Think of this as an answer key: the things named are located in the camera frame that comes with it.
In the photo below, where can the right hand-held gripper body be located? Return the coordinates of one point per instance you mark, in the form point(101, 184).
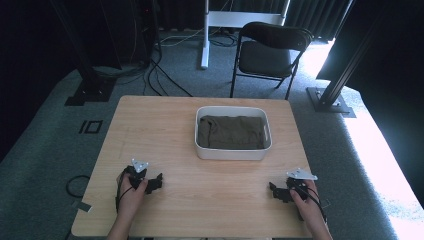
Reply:
point(298, 188)

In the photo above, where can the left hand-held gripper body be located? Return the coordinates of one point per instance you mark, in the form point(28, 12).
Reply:
point(136, 176)

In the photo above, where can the white plastic basket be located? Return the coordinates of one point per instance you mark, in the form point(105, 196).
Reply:
point(233, 154)

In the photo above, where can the olive green pants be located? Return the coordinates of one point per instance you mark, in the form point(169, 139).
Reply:
point(233, 132)

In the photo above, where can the person's right hand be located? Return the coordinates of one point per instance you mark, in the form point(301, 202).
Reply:
point(306, 206)

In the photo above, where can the person's left hand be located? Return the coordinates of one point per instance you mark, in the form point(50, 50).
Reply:
point(131, 200)

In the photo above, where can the grey tape piece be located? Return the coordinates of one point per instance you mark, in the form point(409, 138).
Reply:
point(83, 206)

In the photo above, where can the black slanted metal stand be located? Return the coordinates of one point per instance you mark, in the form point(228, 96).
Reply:
point(328, 100)

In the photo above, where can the black metal stand square base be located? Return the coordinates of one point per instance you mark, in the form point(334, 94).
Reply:
point(91, 90)

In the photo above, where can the black folding chair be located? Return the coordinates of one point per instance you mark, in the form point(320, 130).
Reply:
point(266, 56)

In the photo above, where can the dark equipment rack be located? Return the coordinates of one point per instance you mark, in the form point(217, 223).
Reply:
point(133, 30)

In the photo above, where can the dark curtain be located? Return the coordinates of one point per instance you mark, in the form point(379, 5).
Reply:
point(316, 16)

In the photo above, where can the white metal desk frame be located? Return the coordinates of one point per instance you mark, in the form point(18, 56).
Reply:
point(216, 20)

